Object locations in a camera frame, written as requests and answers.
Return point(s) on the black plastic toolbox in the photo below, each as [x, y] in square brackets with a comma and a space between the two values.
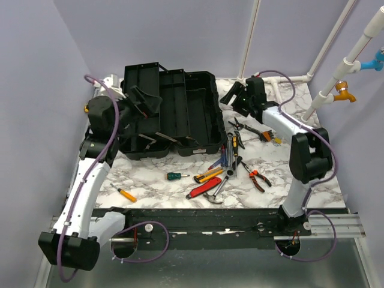
[189, 119]

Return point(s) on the orange hex key set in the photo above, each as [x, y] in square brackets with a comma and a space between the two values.
[266, 136]

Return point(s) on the orange pipe tap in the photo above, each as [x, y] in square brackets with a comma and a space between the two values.
[341, 88]

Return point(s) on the steel claw hammer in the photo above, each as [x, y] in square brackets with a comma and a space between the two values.
[212, 197]

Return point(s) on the orange handled screwdriver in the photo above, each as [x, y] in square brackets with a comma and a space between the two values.
[124, 193]

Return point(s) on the orange black pliers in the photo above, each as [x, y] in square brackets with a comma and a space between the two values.
[254, 175]

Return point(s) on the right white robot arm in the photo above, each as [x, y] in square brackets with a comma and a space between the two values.
[310, 153]

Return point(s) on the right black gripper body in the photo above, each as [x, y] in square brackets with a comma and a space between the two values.
[242, 103]

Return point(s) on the black yellow wire stripper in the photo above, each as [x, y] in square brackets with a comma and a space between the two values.
[239, 126]

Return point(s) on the blue clear-handled screwdriver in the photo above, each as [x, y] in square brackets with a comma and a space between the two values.
[222, 161]

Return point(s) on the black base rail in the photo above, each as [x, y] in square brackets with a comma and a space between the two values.
[160, 238]

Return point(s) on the green stubby screwdriver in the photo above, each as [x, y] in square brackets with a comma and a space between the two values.
[172, 176]

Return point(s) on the yellow utility knife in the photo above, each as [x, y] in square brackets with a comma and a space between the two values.
[208, 175]

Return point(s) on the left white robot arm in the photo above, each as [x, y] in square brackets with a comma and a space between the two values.
[75, 240]

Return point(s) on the ratchet wrench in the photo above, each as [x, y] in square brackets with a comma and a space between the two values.
[231, 170]

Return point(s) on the aluminium frame rail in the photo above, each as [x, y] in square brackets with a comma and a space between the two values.
[316, 227]

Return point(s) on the blue pipe fitting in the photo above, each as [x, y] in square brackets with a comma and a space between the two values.
[375, 64]

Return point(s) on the white pvc pipe frame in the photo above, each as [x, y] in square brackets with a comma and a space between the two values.
[349, 64]

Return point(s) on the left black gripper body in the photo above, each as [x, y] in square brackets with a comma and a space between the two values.
[126, 113]

